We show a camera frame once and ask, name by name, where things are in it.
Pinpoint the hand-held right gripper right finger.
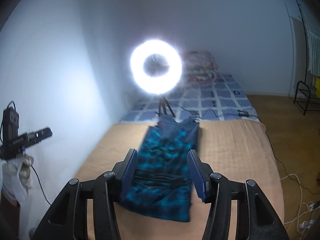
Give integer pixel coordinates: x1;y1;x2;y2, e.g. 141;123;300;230
187;149;290;240

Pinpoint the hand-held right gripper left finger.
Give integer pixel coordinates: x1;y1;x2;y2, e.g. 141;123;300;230
35;148;138;240

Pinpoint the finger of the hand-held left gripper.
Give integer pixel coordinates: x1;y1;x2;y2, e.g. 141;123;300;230
17;127;53;147

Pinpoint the blue plaid fleece jacket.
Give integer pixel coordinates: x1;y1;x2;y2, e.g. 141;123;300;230
117;116;202;223

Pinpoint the black clothes rack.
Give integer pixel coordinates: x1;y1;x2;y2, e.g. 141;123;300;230
292;0;320;83

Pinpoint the person's left hand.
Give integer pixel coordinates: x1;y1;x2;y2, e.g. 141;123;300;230
2;154;34;203

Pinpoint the tan blanket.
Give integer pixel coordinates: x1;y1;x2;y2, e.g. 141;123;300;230
74;120;285;240

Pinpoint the black tripod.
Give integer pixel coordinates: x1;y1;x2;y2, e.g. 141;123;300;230
156;94;177;118

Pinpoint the blue checked bedsheet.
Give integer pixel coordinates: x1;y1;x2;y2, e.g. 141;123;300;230
120;73;258;124

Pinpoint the folded floral quilt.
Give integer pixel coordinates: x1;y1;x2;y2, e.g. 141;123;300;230
181;50;219;83

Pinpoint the white power strip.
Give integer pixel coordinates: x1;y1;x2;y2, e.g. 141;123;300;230
296;219;316;230

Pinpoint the black metal shoe rack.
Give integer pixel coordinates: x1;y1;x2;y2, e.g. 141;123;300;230
294;81;320;117

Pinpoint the white striped towel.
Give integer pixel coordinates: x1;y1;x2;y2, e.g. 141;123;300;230
299;5;320;77

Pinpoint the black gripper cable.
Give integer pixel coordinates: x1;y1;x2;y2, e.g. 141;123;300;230
6;101;52;205

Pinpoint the black ring light cable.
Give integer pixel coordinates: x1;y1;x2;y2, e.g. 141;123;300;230
172;104;240;120

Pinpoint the black power strip cable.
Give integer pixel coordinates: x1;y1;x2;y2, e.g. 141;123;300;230
246;115;317;195

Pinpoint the white cable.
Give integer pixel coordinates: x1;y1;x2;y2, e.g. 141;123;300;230
280;173;320;230

